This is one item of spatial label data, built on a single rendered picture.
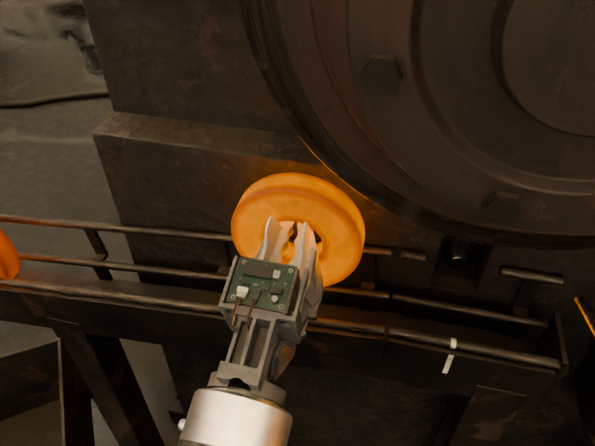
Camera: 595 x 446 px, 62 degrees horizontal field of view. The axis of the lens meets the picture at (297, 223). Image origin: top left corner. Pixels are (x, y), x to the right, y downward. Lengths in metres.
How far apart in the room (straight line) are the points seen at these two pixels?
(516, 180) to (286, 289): 0.21
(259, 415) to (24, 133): 2.25
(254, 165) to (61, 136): 1.91
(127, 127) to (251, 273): 0.30
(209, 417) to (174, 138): 0.35
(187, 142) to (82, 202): 1.43
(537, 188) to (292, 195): 0.25
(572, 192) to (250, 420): 0.29
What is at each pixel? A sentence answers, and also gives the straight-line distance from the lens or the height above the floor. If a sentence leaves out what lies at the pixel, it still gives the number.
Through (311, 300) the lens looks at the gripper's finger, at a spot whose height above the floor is 0.81.
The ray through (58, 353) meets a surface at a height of 0.72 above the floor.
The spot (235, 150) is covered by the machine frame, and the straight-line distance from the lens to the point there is 0.60.
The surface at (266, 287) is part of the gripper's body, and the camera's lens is 0.45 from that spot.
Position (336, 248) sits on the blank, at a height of 0.82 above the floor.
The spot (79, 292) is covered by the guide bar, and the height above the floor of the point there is 0.66.
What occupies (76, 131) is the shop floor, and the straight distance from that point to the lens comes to 2.47.
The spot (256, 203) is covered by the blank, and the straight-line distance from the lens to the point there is 0.54.
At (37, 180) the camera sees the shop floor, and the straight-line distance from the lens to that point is 2.22.
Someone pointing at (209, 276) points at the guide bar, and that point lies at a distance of 0.72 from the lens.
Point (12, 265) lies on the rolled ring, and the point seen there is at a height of 0.66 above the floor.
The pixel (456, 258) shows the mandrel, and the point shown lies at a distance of 0.67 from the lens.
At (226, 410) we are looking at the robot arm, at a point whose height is 0.83.
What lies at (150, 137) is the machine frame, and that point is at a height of 0.87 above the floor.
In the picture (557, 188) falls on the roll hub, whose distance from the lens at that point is 0.36.
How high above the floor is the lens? 1.21
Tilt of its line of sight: 43 degrees down
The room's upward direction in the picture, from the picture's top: straight up
